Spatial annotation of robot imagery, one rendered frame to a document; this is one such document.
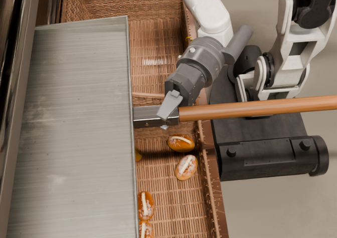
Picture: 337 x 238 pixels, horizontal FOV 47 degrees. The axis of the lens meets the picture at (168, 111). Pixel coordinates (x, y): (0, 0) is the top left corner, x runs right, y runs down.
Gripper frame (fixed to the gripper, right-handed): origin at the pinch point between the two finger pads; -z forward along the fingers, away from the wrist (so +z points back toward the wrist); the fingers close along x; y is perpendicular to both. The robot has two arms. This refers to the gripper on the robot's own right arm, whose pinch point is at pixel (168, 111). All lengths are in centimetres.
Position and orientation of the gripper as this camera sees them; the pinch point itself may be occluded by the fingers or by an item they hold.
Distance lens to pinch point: 77.0
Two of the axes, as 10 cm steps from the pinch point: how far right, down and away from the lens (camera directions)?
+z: 5.0, -7.4, 4.5
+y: -8.7, -4.2, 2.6
